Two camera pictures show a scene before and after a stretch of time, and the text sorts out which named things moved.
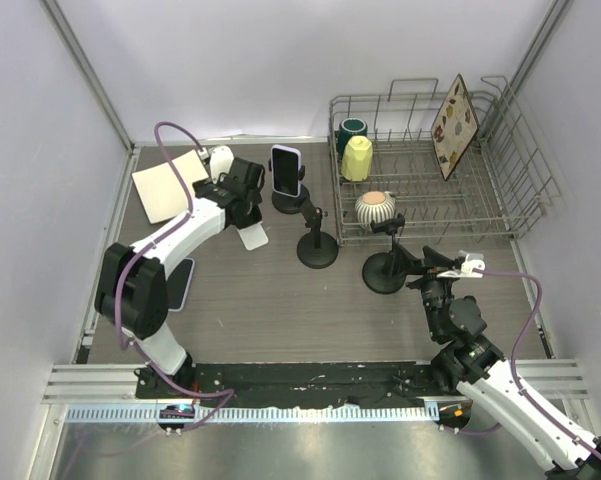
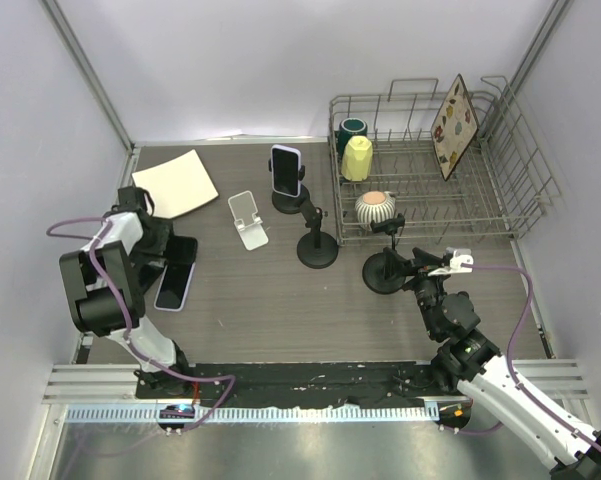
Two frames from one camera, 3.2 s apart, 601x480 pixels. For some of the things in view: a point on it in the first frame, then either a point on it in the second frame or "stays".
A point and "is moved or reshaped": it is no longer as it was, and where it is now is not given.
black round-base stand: x=383 y=272 stays
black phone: x=248 y=215 is moved or reshaped
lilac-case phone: x=179 y=284 stays
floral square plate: x=454 y=130 stays
